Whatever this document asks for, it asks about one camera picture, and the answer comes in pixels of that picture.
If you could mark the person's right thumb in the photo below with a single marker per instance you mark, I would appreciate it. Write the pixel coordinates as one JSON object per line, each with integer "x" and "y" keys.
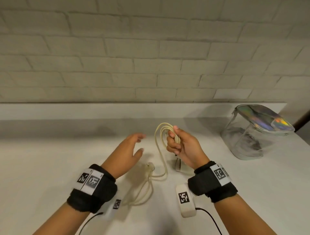
{"x": 179, "y": 132}

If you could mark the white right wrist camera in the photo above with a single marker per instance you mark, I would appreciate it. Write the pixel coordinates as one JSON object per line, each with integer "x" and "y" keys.
{"x": 185, "y": 201}

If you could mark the person's left hand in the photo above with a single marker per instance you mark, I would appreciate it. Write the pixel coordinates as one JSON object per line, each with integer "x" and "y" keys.
{"x": 122, "y": 157}

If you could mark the person's left thumb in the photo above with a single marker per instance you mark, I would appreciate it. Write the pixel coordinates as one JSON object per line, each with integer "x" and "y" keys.
{"x": 138, "y": 154}

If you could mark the person's right hand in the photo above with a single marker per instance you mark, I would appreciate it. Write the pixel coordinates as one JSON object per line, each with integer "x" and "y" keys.
{"x": 190, "y": 151}

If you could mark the black left wristband with markers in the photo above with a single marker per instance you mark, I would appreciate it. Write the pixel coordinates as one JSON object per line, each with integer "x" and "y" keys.
{"x": 96, "y": 193}

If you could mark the clear holographic zip pouch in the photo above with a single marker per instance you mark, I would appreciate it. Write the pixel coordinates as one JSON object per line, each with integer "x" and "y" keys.
{"x": 251, "y": 135}

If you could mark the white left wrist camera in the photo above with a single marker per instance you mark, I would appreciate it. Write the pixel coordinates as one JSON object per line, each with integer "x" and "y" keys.
{"x": 115, "y": 204}

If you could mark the person's right forearm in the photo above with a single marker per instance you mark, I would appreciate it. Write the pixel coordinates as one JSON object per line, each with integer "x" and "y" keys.
{"x": 242, "y": 218}

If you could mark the black right wristband with markers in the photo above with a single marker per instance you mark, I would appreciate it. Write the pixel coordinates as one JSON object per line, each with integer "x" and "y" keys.
{"x": 205, "y": 184}

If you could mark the person's left forearm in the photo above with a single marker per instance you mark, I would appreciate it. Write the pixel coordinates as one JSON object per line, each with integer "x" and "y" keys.
{"x": 65, "y": 221}

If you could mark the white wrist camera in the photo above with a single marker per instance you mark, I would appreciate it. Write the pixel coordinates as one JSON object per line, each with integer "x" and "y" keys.
{"x": 185, "y": 201}
{"x": 115, "y": 204}

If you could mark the black wristband with markers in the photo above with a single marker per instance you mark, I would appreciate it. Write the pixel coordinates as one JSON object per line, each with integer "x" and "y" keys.
{"x": 205, "y": 184}
{"x": 96, "y": 193}

